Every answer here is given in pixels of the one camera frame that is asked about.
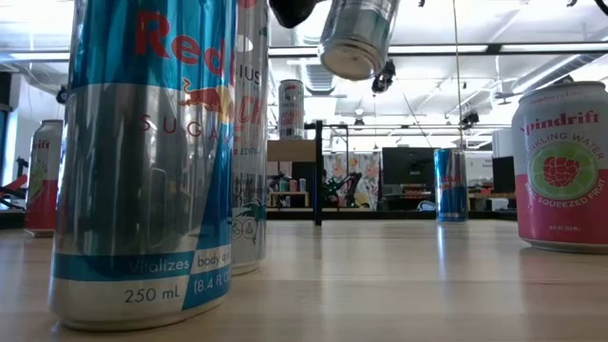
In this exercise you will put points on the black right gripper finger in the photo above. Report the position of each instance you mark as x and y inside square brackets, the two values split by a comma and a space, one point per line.
[292, 12]

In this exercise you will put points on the blue silver Red Bull can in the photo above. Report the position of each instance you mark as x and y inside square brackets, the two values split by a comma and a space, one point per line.
[451, 190]
[142, 166]

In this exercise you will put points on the Spindrift sparkling water can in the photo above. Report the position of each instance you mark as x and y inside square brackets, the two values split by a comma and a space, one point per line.
[560, 199]
[43, 190]

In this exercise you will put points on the black background robot arm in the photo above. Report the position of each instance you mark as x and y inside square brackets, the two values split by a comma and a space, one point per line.
[351, 183]

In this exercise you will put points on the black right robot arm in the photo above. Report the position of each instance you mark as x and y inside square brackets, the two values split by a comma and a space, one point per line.
[602, 5]

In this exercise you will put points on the wooden shelf with black sides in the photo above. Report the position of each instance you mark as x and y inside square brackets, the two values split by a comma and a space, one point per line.
[294, 149]

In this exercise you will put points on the black ceiling spotlight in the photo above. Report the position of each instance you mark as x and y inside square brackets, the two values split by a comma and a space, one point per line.
[470, 119]
[382, 84]
[61, 95]

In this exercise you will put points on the linear ceiling light strip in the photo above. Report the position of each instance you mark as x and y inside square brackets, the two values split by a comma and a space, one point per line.
[427, 49]

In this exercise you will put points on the floral curtain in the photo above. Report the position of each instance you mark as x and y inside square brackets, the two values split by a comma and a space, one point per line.
[368, 171]

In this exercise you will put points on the small wooden rack with cans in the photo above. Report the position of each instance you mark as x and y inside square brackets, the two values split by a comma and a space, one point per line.
[287, 193]

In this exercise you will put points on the large black monitor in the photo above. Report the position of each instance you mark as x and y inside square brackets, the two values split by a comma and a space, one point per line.
[408, 166]

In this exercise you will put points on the white and blue object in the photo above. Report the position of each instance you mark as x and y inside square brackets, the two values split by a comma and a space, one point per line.
[426, 206]

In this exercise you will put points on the small black monitor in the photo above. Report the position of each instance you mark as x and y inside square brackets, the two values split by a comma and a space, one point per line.
[503, 173]

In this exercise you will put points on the white bin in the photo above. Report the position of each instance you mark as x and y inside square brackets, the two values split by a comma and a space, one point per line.
[499, 204]

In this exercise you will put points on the silver ventilation duct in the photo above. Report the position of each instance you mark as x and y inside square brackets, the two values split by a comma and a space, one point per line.
[319, 81]

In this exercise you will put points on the black aluminium table frame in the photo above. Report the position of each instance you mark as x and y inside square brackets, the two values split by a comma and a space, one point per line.
[380, 214]

